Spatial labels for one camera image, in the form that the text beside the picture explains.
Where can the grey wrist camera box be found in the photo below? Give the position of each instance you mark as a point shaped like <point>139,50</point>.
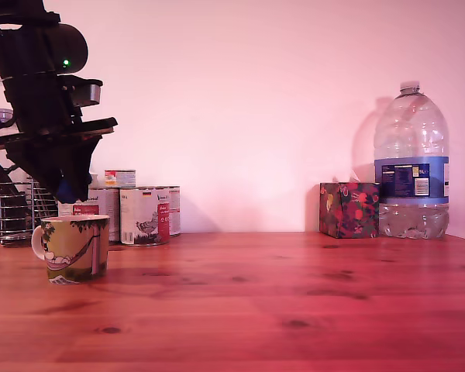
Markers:
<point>89,95</point>

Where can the black kitchen tool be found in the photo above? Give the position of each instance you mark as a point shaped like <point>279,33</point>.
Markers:
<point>0,174</point>

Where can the blue coffee capsule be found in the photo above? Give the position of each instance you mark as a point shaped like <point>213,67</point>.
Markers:
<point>66,191</point>

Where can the small orange label tin can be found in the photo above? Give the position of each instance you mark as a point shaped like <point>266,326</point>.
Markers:
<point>120,177</point>

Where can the chicken print tin can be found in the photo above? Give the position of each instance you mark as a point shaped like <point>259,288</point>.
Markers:
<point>143,217</point>

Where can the clear lidded container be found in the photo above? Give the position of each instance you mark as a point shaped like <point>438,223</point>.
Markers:
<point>2,114</point>

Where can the floral tissue box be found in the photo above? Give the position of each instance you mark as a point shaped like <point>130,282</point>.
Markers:
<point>350,209</point>

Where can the red label tin can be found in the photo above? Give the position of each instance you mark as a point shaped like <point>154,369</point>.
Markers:
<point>100,203</point>

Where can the large clear water bottle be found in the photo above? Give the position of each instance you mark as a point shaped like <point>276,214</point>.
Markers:
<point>410,155</point>

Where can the yellow hammock print mug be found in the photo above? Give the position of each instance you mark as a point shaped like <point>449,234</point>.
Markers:
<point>75,248</point>

